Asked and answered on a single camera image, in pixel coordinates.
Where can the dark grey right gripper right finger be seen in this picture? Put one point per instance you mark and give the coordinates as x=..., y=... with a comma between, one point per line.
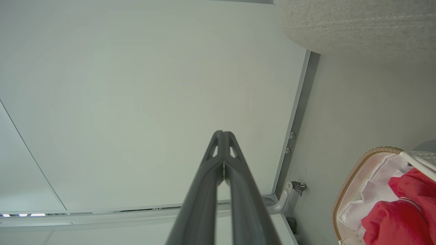
x=248, y=211

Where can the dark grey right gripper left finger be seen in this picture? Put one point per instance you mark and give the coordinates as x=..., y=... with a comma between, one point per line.
x=199, y=204

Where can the red and white towel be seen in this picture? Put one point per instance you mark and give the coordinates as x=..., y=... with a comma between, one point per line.
x=402, y=217

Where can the beige rimmed laundry basket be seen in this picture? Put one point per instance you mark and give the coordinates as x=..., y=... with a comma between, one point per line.
x=351, y=183

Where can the grey curved corner bracket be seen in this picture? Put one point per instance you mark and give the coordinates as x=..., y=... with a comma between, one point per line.
x=282, y=200

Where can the small metal hinge bracket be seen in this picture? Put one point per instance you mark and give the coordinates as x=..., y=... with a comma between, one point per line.
x=299, y=187

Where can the aluminium frame rail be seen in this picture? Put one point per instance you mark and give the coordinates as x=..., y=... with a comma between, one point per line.
x=102, y=217

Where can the aluminium frame post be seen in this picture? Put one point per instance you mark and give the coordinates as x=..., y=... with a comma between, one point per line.
x=299, y=109

